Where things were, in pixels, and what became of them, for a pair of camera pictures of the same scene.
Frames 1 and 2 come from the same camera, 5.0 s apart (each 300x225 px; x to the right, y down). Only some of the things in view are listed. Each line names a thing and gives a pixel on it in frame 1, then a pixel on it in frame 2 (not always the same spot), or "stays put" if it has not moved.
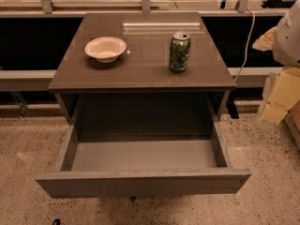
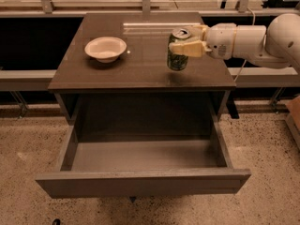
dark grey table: [139, 86] stays put
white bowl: [105, 49] stays put
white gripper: [288, 39] -> [220, 41]
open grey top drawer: [142, 165] stays put
